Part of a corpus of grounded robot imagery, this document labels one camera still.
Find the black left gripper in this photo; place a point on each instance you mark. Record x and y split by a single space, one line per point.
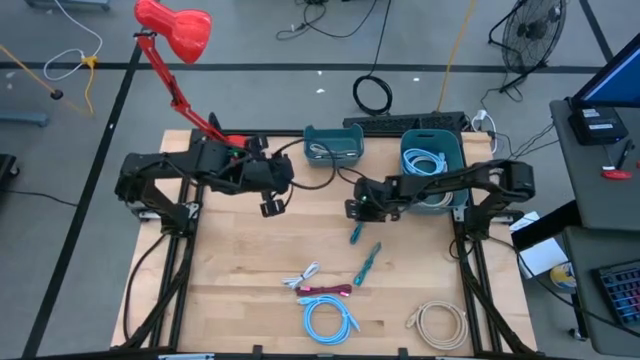
270 175

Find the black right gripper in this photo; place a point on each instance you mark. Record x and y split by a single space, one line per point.
375 192

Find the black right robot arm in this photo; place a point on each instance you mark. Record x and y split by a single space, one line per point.
515 177

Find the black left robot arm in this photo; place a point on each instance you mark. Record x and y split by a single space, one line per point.
150 165

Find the small teal bin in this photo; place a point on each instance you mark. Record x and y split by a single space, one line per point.
350 137

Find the large teal bin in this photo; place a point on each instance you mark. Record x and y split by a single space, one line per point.
425 137

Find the black keyboard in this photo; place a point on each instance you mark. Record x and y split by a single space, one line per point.
400 122

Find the white power adapter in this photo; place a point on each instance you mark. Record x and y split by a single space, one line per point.
481 116

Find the white paper sheet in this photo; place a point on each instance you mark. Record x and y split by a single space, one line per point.
525 221

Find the white box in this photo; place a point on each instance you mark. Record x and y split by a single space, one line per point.
542 257

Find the black flat bar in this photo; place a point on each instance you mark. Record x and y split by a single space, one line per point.
550 225

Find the yellow blue round object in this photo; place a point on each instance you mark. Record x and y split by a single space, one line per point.
564 277

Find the red desk lamp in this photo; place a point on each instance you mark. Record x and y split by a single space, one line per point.
175 27

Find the grey desk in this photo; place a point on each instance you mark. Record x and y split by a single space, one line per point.
600 240
590 190

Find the black floor fan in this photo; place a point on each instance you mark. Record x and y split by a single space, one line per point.
532 35

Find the small black computer box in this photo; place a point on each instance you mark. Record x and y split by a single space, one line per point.
597 125

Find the small black floor plug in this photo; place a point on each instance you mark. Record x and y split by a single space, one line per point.
56 94

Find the black pen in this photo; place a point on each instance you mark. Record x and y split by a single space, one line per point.
625 154

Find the backlit keyboard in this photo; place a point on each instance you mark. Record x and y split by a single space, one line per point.
622 295

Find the grey cart foot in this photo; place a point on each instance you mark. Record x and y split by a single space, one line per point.
25 119
70 3

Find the black caster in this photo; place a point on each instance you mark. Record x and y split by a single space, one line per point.
6 167

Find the computer monitor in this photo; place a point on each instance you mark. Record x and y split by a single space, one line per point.
615 80

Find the black frame clamp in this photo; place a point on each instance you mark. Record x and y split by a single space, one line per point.
257 351
402 352

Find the black aluminium table frame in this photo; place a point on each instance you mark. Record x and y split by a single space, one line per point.
290 357

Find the silver metal bracket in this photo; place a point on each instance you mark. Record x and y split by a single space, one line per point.
185 357

